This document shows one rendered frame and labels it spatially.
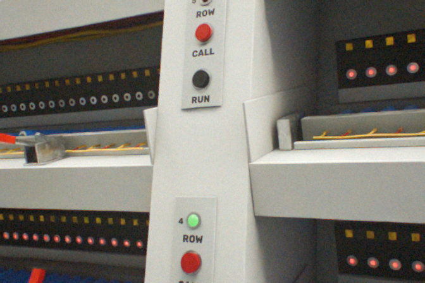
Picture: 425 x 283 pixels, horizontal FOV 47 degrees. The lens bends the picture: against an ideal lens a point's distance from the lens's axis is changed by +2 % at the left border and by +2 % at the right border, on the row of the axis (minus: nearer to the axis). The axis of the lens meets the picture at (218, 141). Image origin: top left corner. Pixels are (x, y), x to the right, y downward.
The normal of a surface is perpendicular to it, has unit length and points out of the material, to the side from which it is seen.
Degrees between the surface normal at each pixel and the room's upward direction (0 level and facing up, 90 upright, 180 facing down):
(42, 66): 90
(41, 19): 111
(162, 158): 90
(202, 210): 90
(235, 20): 90
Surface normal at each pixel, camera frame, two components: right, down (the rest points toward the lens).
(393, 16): -0.46, -0.18
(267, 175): -0.44, 0.18
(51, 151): 0.89, -0.04
